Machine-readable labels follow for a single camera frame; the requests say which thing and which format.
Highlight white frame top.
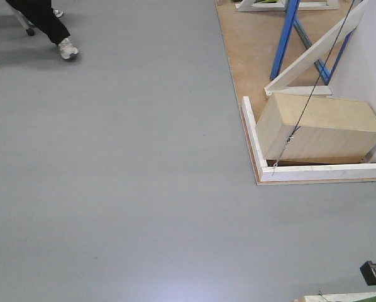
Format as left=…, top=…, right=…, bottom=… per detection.
left=235, top=0, right=340, bottom=12

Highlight white diagonal wooden brace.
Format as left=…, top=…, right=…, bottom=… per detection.
left=265, top=1, right=368, bottom=98

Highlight person leg black trousers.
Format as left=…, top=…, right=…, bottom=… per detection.
left=6, top=0, right=70, bottom=45

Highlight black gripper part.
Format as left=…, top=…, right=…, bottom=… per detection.
left=360, top=260, right=376, bottom=286

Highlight dark tension cable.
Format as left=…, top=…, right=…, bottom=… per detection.
left=271, top=0, right=355, bottom=176

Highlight wooden box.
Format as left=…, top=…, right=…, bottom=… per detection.
left=256, top=93, right=376, bottom=164

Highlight white wooden border rail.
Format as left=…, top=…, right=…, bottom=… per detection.
left=241, top=96, right=376, bottom=185

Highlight office chair base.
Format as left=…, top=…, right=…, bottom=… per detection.
left=9, top=6, right=35, bottom=36

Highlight plywood base platform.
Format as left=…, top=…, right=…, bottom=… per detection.
left=215, top=0, right=376, bottom=186

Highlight blue metal frame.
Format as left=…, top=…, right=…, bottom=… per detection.
left=270, top=1, right=353, bottom=85

